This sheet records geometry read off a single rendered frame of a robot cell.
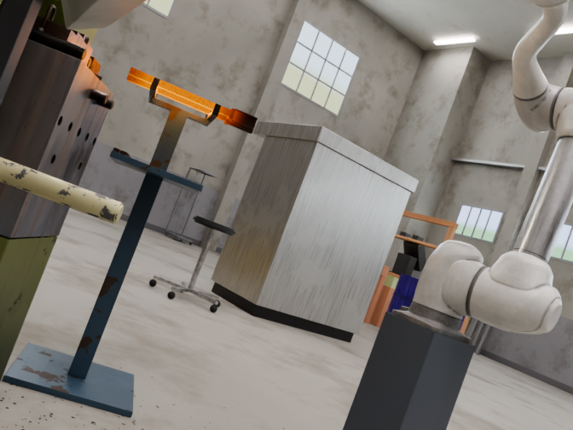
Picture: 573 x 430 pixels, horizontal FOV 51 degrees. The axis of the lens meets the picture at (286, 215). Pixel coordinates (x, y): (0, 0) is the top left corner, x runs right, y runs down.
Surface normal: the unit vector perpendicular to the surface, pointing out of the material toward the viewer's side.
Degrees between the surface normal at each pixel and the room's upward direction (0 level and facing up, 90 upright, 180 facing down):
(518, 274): 78
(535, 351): 90
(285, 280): 90
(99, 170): 90
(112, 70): 90
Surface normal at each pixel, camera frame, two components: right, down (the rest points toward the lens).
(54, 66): 0.08, -0.02
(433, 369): 0.55, 0.16
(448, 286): -0.55, -0.17
